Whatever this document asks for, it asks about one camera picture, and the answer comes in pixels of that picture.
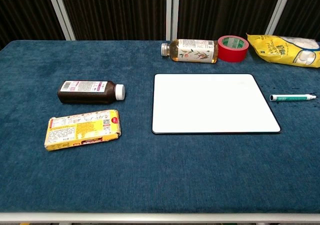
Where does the green white marker pen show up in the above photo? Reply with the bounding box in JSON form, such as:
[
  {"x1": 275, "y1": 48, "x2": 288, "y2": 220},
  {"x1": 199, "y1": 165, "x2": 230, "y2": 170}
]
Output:
[{"x1": 269, "y1": 93, "x2": 317, "y2": 103}]

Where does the white drawing board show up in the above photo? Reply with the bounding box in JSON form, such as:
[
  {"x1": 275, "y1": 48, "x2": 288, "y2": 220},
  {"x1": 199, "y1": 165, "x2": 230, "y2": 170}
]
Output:
[{"x1": 151, "y1": 73, "x2": 282, "y2": 136}]

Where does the amber tea bottle silver cap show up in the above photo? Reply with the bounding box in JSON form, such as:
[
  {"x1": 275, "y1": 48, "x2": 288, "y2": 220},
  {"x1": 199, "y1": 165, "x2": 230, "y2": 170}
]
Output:
[{"x1": 160, "y1": 38, "x2": 219, "y2": 64}]

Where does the brown bottle white cap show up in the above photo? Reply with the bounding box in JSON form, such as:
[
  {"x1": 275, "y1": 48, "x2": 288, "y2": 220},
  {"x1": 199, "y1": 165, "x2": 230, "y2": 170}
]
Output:
[{"x1": 57, "y1": 80, "x2": 126, "y2": 105}]

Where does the blue velvet tablecloth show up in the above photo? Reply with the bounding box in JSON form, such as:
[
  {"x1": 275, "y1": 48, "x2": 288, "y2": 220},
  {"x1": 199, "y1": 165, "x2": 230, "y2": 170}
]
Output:
[{"x1": 0, "y1": 39, "x2": 320, "y2": 214}]

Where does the yellow cardboard food box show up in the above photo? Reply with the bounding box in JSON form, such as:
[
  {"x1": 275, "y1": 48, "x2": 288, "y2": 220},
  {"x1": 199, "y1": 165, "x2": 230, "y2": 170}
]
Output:
[{"x1": 44, "y1": 109, "x2": 123, "y2": 152}]

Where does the red tape roll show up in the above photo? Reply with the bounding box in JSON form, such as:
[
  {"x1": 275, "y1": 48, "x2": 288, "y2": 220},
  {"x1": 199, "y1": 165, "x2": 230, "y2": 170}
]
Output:
[{"x1": 217, "y1": 35, "x2": 250, "y2": 63}]

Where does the dark ribbed partition panel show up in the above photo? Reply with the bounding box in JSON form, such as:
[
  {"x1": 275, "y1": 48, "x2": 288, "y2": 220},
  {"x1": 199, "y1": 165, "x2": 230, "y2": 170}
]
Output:
[
  {"x1": 273, "y1": 0, "x2": 320, "y2": 42},
  {"x1": 0, "y1": 0, "x2": 66, "y2": 51},
  {"x1": 58, "y1": 0, "x2": 168, "y2": 41},
  {"x1": 177, "y1": 0, "x2": 285, "y2": 41}
]

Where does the yellow snack bag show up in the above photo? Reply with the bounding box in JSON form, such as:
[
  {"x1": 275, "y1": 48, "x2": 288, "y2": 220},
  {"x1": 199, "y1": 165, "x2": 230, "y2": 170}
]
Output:
[{"x1": 246, "y1": 32, "x2": 320, "y2": 69}]

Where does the aluminium partition post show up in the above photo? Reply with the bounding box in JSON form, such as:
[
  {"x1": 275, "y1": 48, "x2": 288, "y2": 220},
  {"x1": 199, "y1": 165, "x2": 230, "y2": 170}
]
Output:
[
  {"x1": 264, "y1": 0, "x2": 295, "y2": 36},
  {"x1": 165, "y1": 0, "x2": 181, "y2": 41},
  {"x1": 44, "y1": 0, "x2": 76, "y2": 41}
]

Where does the white table frame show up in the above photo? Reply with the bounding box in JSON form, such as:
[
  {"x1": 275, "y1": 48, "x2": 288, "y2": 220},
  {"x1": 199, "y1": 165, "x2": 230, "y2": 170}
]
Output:
[{"x1": 0, "y1": 211, "x2": 320, "y2": 224}]

